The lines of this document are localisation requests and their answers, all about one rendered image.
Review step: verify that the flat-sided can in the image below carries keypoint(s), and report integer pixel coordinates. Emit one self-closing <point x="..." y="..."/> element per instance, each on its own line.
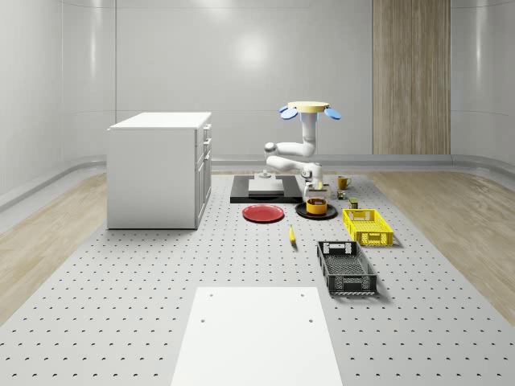
<point x="353" y="203"/>

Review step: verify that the banana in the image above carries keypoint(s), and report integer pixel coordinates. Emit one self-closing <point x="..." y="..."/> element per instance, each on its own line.
<point x="291" y="235"/>

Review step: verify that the white cabinet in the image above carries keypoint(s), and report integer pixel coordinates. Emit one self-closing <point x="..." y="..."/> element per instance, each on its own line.
<point x="153" y="177"/>

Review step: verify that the yellow bowl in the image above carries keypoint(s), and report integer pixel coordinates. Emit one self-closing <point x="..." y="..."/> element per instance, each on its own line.
<point x="316" y="208"/>

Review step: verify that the yellow mug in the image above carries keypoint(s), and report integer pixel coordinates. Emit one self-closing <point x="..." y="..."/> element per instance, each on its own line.
<point x="343" y="183"/>

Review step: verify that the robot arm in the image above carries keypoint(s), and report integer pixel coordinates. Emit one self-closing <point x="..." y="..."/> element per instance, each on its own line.
<point x="307" y="136"/>

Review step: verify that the white board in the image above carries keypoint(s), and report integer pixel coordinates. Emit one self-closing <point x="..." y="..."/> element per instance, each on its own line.
<point x="257" y="337"/>

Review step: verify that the black plate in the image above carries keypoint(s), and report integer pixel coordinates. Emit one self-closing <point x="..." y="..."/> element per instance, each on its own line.
<point x="332" y="213"/>

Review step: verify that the black stove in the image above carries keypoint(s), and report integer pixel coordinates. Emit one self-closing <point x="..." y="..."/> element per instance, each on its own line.
<point x="241" y="191"/>

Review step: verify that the red plate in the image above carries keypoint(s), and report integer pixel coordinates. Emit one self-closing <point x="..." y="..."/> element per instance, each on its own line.
<point x="263" y="213"/>

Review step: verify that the puzzle cube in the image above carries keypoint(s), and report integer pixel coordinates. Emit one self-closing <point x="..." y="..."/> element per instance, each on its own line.
<point x="342" y="195"/>

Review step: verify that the yellow basket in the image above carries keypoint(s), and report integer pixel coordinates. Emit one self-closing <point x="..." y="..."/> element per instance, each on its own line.
<point x="368" y="227"/>

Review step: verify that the dark grey basket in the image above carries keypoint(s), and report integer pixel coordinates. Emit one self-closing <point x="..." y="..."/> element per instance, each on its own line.
<point x="346" y="265"/>

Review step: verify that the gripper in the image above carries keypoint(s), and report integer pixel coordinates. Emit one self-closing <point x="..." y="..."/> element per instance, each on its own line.
<point x="324" y="190"/>

